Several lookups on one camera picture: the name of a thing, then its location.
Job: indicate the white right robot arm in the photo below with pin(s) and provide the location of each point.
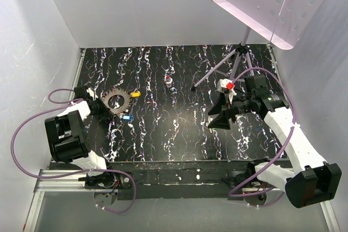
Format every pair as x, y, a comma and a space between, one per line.
312, 179

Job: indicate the lilac music stand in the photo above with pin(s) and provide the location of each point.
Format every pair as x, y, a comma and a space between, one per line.
309, 39

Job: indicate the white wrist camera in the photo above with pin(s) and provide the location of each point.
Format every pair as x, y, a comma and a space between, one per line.
91, 93
226, 86

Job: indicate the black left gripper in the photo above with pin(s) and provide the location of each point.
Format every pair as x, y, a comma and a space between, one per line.
106, 113

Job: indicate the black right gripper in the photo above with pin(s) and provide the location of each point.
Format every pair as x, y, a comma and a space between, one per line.
222, 121

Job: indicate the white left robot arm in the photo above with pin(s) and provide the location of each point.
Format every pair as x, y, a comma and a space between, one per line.
67, 135

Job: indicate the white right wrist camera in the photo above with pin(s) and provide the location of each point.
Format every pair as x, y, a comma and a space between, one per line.
226, 86

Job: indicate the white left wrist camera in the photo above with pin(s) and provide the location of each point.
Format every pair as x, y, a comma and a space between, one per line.
91, 93

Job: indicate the black base board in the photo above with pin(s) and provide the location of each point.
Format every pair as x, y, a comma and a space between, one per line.
184, 179

